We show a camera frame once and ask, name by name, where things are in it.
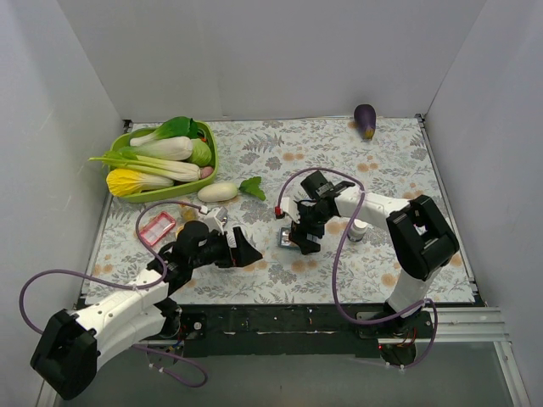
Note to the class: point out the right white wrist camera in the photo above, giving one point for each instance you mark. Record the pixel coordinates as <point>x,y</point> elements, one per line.
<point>287,207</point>

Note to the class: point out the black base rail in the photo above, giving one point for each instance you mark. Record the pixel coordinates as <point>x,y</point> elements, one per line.
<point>284,329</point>

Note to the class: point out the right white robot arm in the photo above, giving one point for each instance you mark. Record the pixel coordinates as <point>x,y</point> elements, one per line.
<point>423,241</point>

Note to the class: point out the green bok choy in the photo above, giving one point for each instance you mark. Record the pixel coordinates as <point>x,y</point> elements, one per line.
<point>180,126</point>

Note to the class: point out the white cap pill bottle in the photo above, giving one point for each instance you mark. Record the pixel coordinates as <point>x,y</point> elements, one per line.
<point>357,231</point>

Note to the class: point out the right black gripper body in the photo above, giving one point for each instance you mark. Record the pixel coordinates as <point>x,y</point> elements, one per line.
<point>305,231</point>

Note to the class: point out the pink radish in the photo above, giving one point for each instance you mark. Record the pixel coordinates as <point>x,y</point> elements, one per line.
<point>205,172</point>

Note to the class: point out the floral table mat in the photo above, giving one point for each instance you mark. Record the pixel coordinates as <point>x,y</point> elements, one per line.
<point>395,163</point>

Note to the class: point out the white radish with leaves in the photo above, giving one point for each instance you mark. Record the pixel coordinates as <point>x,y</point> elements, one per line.
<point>224,191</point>

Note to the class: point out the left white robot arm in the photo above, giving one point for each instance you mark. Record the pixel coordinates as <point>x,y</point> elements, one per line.
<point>74,346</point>

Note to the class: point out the purple eggplant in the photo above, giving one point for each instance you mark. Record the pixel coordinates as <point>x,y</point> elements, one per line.
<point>365,118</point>

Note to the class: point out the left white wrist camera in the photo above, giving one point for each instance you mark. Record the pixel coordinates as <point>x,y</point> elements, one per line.
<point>216,219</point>

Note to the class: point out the pink rectangular pill box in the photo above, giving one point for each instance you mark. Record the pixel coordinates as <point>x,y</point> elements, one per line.
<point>157,228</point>

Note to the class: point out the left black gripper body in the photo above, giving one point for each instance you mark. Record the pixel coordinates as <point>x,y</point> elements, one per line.
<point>232,253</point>

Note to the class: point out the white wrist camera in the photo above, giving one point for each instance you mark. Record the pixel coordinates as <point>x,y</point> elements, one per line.
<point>287,207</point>
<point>216,219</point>

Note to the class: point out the blue rectangular pill box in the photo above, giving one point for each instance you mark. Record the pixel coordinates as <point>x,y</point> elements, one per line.
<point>284,240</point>

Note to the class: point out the green plastic basket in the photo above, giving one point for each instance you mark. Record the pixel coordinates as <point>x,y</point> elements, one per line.
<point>182,189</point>

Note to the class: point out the light green cabbage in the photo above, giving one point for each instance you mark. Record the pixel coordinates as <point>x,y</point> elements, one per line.
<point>201,154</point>

